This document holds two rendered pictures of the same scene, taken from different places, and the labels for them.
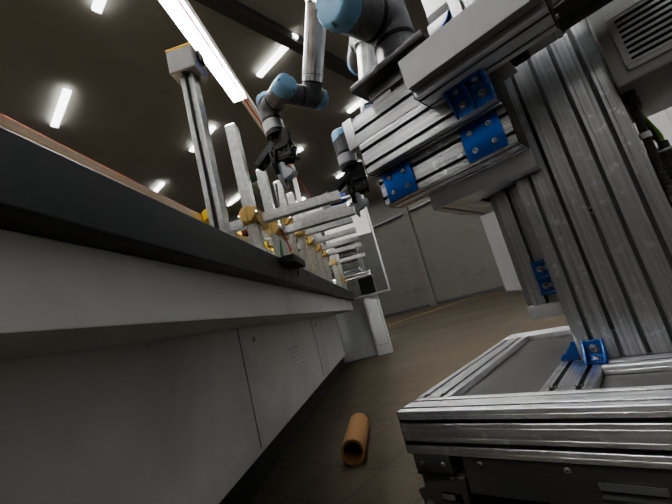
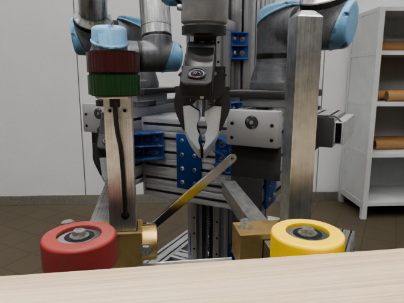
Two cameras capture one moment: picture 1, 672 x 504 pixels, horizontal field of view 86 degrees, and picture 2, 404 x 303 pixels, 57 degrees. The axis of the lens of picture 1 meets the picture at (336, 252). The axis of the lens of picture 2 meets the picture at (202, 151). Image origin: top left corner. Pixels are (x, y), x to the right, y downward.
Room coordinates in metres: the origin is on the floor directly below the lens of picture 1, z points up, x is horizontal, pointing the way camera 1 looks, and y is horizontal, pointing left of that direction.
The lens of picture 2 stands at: (1.33, 0.70, 1.08)
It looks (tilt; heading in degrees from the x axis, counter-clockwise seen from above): 11 degrees down; 257
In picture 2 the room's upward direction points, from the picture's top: straight up
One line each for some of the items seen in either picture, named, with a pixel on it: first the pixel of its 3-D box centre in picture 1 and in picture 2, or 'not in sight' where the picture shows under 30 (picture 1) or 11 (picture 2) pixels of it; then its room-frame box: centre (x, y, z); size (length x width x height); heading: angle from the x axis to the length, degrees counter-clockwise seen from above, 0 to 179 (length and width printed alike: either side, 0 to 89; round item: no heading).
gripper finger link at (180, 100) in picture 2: not in sight; (189, 103); (1.21, 0.11, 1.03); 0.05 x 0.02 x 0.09; 162
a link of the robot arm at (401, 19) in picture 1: (386, 22); (280, 29); (0.86, -0.30, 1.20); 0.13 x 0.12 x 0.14; 127
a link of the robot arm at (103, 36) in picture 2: (343, 143); (109, 53); (1.33, -0.14, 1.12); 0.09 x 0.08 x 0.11; 96
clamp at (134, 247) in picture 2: (276, 232); (107, 244); (1.34, 0.21, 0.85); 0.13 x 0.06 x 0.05; 175
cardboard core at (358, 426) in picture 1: (356, 436); not in sight; (1.40, 0.10, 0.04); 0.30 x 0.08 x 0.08; 175
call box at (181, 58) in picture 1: (187, 67); not in sight; (0.81, 0.25, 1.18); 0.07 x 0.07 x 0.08; 85
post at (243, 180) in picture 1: (246, 191); (296, 184); (1.07, 0.23, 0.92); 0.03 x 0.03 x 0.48; 85
